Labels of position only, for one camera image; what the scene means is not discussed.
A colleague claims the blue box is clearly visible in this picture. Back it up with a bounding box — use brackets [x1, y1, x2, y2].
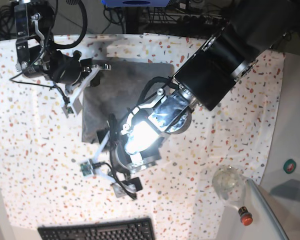
[101, 0, 178, 8]

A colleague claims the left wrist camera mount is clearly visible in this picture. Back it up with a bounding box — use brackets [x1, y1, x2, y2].
[79, 129, 143, 200]

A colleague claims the grey t-shirt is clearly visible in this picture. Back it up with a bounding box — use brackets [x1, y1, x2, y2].
[82, 61, 174, 143]

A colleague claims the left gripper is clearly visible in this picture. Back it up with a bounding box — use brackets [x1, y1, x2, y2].
[96, 113, 119, 153]

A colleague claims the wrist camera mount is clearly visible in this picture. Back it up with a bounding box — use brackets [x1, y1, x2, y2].
[43, 63, 113, 118]
[79, 129, 143, 200]

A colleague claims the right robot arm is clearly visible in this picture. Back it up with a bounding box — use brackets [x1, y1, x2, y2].
[14, 0, 93, 86]

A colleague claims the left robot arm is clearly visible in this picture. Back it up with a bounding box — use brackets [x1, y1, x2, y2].
[107, 0, 300, 175]

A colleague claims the green tape roll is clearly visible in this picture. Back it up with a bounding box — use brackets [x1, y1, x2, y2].
[283, 159, 297, 174]

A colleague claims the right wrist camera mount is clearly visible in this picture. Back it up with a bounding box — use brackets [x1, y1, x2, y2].
[43, 63, 113, 118]

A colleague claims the black keyboard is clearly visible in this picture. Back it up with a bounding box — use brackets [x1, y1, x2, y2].
[37, 218, 155, 240]

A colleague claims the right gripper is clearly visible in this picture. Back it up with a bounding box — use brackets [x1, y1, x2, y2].
[51, 50, 96, 85]

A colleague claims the clear bottle with red cap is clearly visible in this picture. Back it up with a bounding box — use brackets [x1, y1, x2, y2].
[212, 165, 253, 226]

